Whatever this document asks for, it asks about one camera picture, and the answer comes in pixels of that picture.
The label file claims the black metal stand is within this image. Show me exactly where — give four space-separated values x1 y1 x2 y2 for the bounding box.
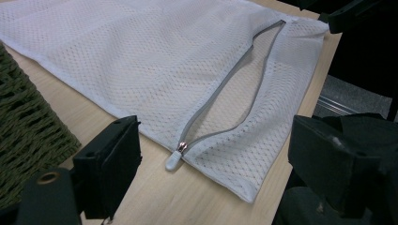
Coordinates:
318 0 398 35

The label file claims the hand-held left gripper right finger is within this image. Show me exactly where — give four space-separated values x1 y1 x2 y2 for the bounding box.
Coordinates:
287 112 398 219

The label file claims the white mesh laundry bag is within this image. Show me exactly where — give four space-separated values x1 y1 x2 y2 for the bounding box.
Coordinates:
0 0 330 204

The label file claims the metal floor rail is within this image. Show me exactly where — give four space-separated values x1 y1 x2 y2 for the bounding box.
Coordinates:
316 95 361 116

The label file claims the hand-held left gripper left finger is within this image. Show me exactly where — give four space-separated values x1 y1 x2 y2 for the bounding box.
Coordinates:
72 114 143 220

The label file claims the green woven basket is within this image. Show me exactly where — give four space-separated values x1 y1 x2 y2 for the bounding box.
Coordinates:
0 42 82 210

